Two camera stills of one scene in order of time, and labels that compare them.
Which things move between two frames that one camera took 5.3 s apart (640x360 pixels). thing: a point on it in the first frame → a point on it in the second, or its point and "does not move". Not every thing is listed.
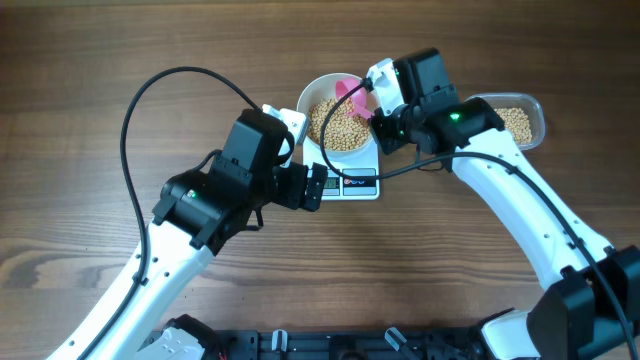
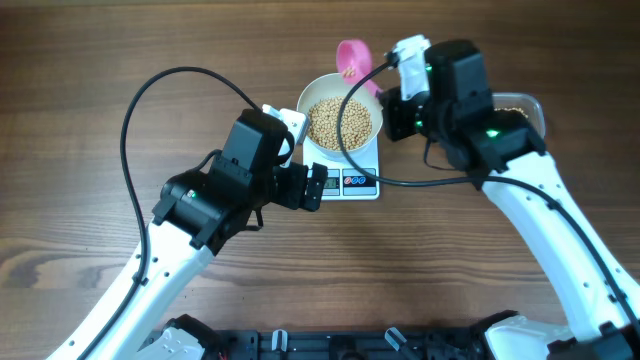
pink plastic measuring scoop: x=357 y=100 → x=354 y=61
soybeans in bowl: x=343 y=130 does not move
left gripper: x=294 y=196 does not move
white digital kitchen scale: x=347 y=180 does not move
